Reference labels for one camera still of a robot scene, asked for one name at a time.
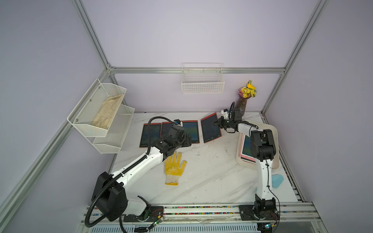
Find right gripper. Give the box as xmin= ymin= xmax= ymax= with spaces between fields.
xmin=212 ymin=116 xmax=233 ymax=130

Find white wire wall basket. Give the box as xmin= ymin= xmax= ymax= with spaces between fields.
xmin=181 ymin=63 xmax=225 ymax=94

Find dark glass vase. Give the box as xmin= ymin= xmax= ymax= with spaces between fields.
xmin=235 ymin=97 xmax=248 ymax=116

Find red writing tablet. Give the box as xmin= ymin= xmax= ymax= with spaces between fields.
xmin=161 ymin=122 xmax=173 ymax=136
xmin=201 ymin=113 xmax=222 ymax=143
xmin=139 ymin=123 xmax=162 ymax=148
xmin=182 ymin=120 xmax=200 ymax=144

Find light blue plastic scoop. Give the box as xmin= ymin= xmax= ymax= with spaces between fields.
xmin=272 ymin=174 xmax=284 ymax=188

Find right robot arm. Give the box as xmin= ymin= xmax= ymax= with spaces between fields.
xmin=214 ymin=103 xmax=279 ymax=220

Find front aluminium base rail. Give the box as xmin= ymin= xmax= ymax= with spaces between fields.
xmin=78 ymin=202 xmax=328 ymax=233

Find beige cloth in shelf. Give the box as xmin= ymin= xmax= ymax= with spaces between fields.
xmin=91 ymin=94 xmax=124 ymax=130

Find pink writing tablet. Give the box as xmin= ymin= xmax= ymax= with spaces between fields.
xmin=237 ymin=134 xmax=255 ymax=164

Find cream plastic storage box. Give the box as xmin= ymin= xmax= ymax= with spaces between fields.
xmin=235 ymin=120 xmax=280 ymax=171

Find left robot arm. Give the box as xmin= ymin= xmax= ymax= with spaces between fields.
xmin=84 ymin=119 xmax=191 ymax=228

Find white mesh wall shelf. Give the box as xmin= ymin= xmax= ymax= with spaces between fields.
xmin=67 ymin=80 xmax=135 ymax=154

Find aluminium frame rails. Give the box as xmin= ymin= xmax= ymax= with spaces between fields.
xmin=1 ymin=1 xmax=329 ymax=231

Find yellow knit glove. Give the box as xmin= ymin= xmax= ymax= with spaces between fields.
xmin=164 ymin=151 xmax=187 ymax=186

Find yellow flower bouquet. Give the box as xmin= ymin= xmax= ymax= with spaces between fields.
xmin=238 ymin=80 xmax=257 ymax=99

